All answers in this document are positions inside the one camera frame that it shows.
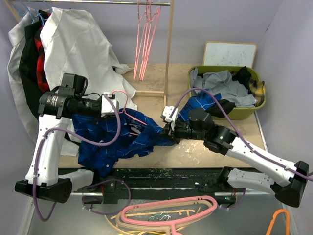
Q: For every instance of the pink hanger in foreground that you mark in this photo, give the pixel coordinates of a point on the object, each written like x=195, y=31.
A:
x=170, y=227

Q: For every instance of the blue plaid shirt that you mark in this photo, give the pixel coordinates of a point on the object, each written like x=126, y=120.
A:
x=106, y=140

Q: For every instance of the metal hanging rod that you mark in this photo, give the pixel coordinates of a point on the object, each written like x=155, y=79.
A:
x=99, y=2

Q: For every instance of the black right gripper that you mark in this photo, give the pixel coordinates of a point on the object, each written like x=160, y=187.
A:
x=167, y=131

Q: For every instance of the yellow hanger in foreground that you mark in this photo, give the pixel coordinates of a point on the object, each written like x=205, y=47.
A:
x=140, y=232

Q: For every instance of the pink hangers on rack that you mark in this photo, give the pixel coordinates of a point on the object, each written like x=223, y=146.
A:
x=146, y=30

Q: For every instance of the black hanging garment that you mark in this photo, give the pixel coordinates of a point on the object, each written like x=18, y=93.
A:
x=23, y=80

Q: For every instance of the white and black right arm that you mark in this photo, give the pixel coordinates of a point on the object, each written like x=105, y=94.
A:
x=284, y=179

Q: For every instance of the black and yellow garment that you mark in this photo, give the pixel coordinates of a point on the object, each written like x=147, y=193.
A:
x=254, y=83

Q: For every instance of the white hanging shirt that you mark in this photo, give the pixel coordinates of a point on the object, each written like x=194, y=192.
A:
x=74, y=43

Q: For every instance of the green laundry basket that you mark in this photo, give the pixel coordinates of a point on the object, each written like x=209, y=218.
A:
x=244, y=113

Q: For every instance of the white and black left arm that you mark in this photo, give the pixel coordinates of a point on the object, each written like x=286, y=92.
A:
x=56, y=109

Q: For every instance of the blue hanger hooks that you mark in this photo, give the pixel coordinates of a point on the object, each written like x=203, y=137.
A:
x=37, y=13

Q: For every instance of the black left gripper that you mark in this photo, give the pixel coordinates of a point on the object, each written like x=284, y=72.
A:
x=108, y=116

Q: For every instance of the grey shirt in basket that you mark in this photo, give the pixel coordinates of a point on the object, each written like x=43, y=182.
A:
x=221, y=83

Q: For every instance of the small whiteboard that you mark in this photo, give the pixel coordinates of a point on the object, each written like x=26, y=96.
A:
x=229, y=54

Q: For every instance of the aluminium frame rail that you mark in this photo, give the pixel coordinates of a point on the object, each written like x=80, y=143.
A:
x=251, y=217

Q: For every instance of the red plaid hanging shirt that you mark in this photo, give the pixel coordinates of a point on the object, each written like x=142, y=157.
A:
x=40, y=73

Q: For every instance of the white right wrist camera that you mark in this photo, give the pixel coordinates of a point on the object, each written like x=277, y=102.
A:
x=169, y=115

